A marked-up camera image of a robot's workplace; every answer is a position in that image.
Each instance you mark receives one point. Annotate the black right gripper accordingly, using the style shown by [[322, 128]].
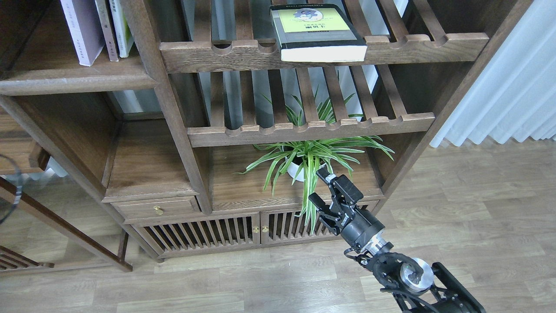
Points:
[[357, 226]]

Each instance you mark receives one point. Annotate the pale lilac paperback book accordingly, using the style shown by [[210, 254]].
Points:
[[84, 25]]

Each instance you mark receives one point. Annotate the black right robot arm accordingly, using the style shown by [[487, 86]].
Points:
[[416, 286]]

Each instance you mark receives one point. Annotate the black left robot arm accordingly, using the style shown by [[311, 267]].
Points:
[[16, 191]]

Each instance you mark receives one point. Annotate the green spider plant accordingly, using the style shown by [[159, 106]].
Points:
[[339, 149]]

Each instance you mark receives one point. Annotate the white plant pot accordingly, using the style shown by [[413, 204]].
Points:
[[296, 169]]

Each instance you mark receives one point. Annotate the yellow and black thick book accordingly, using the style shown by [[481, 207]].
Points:
[[316, 33]]

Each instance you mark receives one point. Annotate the brass drawer knob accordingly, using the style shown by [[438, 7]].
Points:
[[158, 210]]

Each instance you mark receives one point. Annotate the dark wooden bookshelf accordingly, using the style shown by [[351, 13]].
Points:
[[174, 123]]

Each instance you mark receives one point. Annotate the white curtain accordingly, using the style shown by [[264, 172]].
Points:
[[514, 97]]

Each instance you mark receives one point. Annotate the white green upright book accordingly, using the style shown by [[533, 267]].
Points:
[[123, 33]]

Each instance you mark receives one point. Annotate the brown upright book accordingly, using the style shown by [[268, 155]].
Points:
[[107, 27]]

